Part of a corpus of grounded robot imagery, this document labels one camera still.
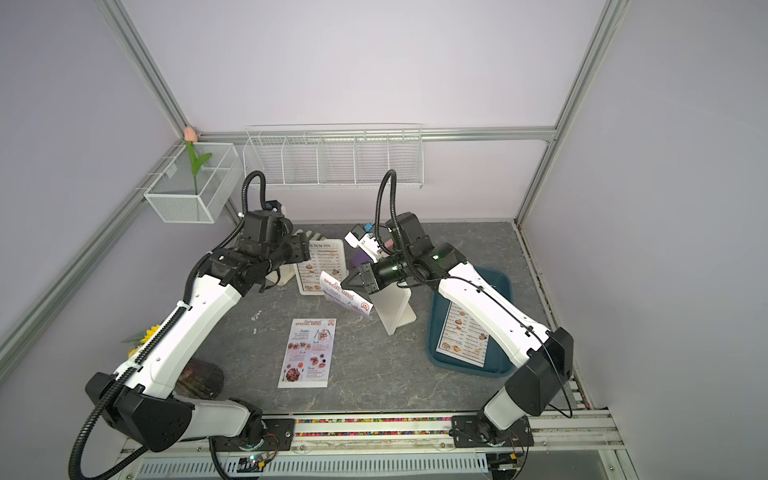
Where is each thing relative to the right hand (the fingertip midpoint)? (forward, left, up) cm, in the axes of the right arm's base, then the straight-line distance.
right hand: (343, 286), depth 66 cm
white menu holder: (+4, -11, -17) cm, 20 cm away
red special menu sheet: (-4, +15, -31) cm, 35 cm away
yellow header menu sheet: (+21, +9, -16) cm, 28 cm away
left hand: (+14, +13, -1) cm, 19 cm away
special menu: (0, +2, -1) cm, 3 cm away
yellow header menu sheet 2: (0, -31, -30) cm, 43 cm away
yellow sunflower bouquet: (-9, +45, -7) cm, 46 cm away
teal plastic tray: (-6, -41, -32) cm, 52 cm away
